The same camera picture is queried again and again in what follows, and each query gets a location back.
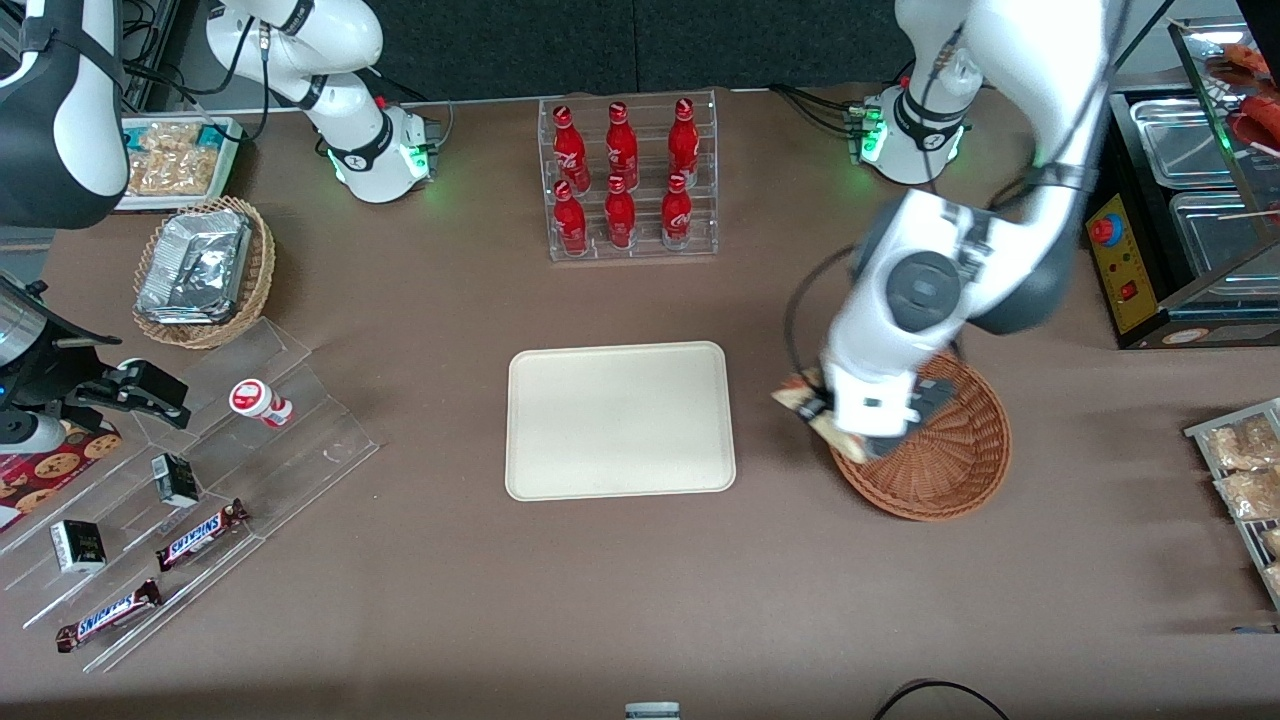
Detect stack of foil trays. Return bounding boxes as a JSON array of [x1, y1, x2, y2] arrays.
[[135, 208, 253, 326]]

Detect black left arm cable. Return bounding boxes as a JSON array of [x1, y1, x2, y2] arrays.
[[783, 245, 866, 386]]

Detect brown round wicker basket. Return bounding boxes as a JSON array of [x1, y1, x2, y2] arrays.
[[828, 350, 1013, 522]]

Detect clear acrylic stepped stand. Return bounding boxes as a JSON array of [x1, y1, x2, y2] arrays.
[[0, 318, 381, 673]]

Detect yellow box with buttons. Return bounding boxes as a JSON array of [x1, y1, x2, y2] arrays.
[[1085, 190, 1169, 338]]

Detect beige plastic tray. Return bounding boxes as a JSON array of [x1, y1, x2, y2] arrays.
[[505, 341, 738, 502]]

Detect Snickers chocolate bar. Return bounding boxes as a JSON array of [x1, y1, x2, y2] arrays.
[[155, 499, 249, 572], [55, 579, 163, 653]]

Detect red cola bottle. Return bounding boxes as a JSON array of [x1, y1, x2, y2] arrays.
[[553, 105, 591, 193], [604, 175, 638, 249], [668, 97, 701, 187], [553, 180, 589, 256], [605, 100, 639, 189], [661, 172, 694, 249]]

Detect grey snack display tray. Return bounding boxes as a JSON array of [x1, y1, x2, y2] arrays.
[[1185, 398, 1280, 611]]

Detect red cookie box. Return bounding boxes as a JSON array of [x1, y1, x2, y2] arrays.
[[0, 420, 123, 531]]

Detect black left base cables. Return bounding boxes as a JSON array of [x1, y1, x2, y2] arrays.
[[770, 85, 863, 137]]

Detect triangle sandwich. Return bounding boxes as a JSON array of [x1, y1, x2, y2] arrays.
[[772, 368, 869, 463]]

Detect small black white carton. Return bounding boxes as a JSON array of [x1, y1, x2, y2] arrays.
[[50, 519, 107, 574]]

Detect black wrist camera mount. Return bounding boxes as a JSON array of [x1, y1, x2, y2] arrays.
[[904, 378, 961, 443]]

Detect white snack tray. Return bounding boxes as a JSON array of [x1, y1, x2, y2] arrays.
[[118, 115, 246, 213]]

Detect red white small bottle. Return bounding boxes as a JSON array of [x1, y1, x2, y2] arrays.
[[229, 379, 294, 429]]

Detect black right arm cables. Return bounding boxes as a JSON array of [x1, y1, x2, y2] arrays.
[[120, 0, 273, 141]]

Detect bag of rice crackers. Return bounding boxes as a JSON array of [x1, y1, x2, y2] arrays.
[[128, 148, 223, 197], [128, 120, 206, 153]]

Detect red skewered sausages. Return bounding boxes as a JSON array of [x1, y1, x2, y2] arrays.
[[1205, 45, 1280, 151]]

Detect black cable loop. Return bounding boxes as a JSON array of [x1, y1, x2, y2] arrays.
[[872, 679, 1011, 720]]

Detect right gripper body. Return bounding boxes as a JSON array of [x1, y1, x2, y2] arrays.
[[0, 270, 123, 457]]

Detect clear acrylic bottle rack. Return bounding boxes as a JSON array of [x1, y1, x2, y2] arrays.
[[538, 90, 719, 263]]

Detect glass food warmer cabinet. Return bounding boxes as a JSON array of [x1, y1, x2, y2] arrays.
[[1108, 15, 1280, 351]]

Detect light wicker basket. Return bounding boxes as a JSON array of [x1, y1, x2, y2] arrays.
[[132, 196, 276, 350]]

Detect steel warmer pan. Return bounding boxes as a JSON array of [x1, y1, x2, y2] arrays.
[[1130, 97, 1241, 189], [1170, 192, 1280, 281]]

